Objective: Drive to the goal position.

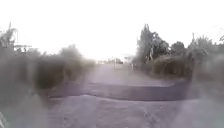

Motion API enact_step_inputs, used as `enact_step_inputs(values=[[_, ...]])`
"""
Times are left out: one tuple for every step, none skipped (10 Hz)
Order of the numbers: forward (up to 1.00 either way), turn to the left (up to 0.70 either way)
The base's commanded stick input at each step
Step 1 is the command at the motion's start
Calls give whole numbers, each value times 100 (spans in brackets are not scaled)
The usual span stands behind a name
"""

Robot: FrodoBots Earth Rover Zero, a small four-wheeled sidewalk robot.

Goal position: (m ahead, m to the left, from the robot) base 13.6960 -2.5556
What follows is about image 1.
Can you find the raised road hump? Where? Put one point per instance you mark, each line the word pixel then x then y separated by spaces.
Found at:
pixel 126 90

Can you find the trees and bushes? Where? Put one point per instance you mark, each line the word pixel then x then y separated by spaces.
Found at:
pixel 173 56

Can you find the low roadside bushes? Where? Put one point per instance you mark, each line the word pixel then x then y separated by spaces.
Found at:
pixel 46 68

